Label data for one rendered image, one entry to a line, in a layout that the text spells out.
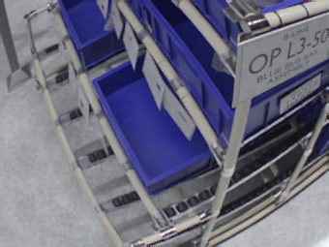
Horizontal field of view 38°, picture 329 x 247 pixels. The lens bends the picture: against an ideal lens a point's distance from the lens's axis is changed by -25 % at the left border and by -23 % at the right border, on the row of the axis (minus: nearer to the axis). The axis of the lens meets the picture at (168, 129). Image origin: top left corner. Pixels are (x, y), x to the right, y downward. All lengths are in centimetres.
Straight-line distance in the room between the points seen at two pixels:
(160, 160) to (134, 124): 13
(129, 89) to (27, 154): 94
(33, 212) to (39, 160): 29
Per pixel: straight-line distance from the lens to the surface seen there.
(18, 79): 280
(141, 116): 177
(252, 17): 86
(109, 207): 199
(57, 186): 251
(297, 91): 132
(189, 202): 168
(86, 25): 201
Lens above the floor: 231
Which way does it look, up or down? 64 degrees down
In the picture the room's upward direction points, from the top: 1 degrees clockwise
